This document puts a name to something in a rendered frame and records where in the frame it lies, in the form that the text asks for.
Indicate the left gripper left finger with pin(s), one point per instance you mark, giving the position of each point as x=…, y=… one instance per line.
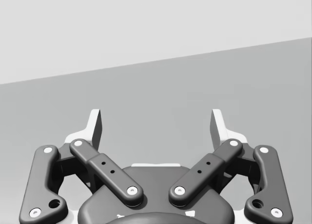
x=107, y=170

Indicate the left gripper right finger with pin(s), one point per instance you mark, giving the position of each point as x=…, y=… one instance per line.
x=207, y=168

